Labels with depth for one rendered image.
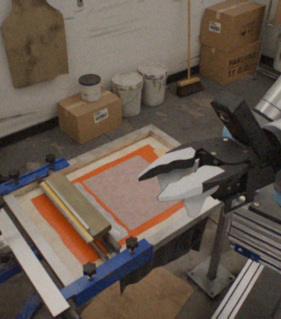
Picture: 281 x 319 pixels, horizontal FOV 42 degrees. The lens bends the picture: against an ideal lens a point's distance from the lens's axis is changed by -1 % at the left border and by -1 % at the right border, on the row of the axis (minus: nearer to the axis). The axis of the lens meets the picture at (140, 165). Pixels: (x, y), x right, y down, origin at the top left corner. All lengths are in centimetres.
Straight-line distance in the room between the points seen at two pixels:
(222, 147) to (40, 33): 280
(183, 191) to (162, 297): 186
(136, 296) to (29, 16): 222
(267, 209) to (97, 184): 75
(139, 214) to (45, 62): 216
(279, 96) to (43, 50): 270
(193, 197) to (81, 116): 284
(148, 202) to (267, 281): 101
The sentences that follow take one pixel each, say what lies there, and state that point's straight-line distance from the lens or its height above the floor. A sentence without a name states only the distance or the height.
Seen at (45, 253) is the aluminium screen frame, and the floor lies 99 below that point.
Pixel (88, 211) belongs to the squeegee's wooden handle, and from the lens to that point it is 129.
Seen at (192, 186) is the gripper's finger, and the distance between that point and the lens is 45.
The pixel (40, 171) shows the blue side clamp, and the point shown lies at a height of 100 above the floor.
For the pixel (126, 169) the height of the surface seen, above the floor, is 95.
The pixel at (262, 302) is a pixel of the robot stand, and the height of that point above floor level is 21.
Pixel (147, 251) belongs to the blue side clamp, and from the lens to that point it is 124.
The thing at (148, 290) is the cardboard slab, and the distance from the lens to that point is 231.
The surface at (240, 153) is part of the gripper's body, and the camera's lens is 50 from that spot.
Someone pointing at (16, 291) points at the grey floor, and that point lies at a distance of 244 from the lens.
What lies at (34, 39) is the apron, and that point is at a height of 90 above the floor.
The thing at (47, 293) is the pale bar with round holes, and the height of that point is 104.
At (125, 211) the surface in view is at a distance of 141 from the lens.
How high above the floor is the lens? 198
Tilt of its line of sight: 39 degrees down
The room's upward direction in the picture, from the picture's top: straight up
